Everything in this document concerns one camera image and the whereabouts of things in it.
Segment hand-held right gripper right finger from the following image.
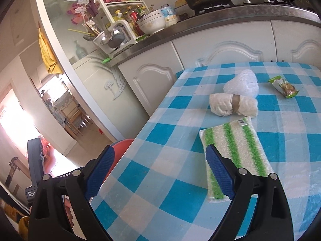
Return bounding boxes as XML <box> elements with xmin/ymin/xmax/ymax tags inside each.
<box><xmin>205</xmin><ymin>144</ymin><xmax>294</xmax><ymax>241</ymax></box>

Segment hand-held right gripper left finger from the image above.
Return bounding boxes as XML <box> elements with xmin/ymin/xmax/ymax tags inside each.
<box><xmin>29</xmin><ymin>145</ymin><xmax>116</xmax><ymax>241</ymax></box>

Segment green striped cloth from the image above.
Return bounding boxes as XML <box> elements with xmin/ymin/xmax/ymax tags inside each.
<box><xmin>199</xmin><ymin>117</ymin><xmax>274</xmax><ymax>202</ymax></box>

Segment red stool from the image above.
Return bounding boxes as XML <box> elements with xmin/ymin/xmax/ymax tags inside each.
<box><xmin>104</xmin><ymin>139</ymin><xmax>136</xmax><ymax>181</ymax></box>

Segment taped white paper roll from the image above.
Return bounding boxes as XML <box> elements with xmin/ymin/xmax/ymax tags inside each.
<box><xmin>209</xmin><ymin>93</ymin><xmax>258</xmax><ymax>117</ymax></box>

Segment small white foam net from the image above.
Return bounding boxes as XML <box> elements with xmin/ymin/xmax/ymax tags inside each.
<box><xmin>224</xmin><ymin>70</ymin><xmax>259</xmax><ymax>98</ymax></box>

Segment green snack wrapper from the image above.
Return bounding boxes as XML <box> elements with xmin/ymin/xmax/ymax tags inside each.
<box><xmin>267</xmin><ymin>76</ymin><xmax>299</xmax><ymax>98</ymax></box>

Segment person's left hand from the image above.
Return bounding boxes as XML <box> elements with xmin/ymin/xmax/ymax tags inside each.
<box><xmin>64</xmin><ymin>198</ymin><xmax>74</xmax><ymax>229</ymax></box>

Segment wooden chair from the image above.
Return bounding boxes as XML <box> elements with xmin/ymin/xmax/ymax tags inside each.
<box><xmin>61</xmin><ymin>105</ymin><xmax>88</xmax><ymax>137</ymax></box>

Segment blue checkered tablecloth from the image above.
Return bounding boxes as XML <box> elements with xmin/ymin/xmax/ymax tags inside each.
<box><xmin>89</xmin><ymin>61</ymin><xmax>321</xmax><ymax>241</ymax></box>

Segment yellow hanging cloth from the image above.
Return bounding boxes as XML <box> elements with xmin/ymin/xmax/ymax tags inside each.
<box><xmin>38</xmin><ymin>28</ymin><xmax>63</xmax><ymax>75</ymax></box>

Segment white kitchen cabinet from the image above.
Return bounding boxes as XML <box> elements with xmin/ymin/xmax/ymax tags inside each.
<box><xmin>108</xmin><ymin>5</ymin><xmax>321</xmax><ymax>118</ymax></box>

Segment steel ladle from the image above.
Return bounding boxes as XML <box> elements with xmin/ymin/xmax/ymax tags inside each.
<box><xmin>97</xmin><ymin>29</ymin><xmax>121</xmax><ymax>49</ymax></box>

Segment white kitchen rack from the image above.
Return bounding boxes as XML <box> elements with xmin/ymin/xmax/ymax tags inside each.
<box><xmin>93</xmin><ymin>0</ymin><xmax>148</xmax><ymax>58</ymax></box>

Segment row of condiment bottles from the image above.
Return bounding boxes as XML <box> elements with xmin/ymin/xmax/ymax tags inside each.
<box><xmin>113</xmin><ymin>5</ymin><xmax>148</xmax><ymax>36</ymax></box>

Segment stack of white bowls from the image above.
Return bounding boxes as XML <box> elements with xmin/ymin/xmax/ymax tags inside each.
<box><xmin>137</xmin><ymin>9</ymin><xmax>166</xmax><ymax>35</ymax></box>

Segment blue cartoon print bowls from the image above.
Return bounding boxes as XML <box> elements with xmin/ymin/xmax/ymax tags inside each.
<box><xmin>160</xmin><ymin>4</ymin><xmax>178</xmax><ymax>27</ymax></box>

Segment black gas stove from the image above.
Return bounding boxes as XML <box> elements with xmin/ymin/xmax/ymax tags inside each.
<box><xmin>181</xmin><ymin>0</ymin><xmax>301</xmax><ymax>15</ymax></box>

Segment purple handled knives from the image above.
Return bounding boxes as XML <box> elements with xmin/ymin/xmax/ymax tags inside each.
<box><xmin>85</xmin><ymin>0</ymin><xmax>97</xmax><ymax>18</ymax></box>

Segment flower wall sticker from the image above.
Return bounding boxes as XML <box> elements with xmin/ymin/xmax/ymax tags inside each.
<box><xmin>60</xmin><ymin>0</ymin><xmax>101</xmax><ymax>24</ymax></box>

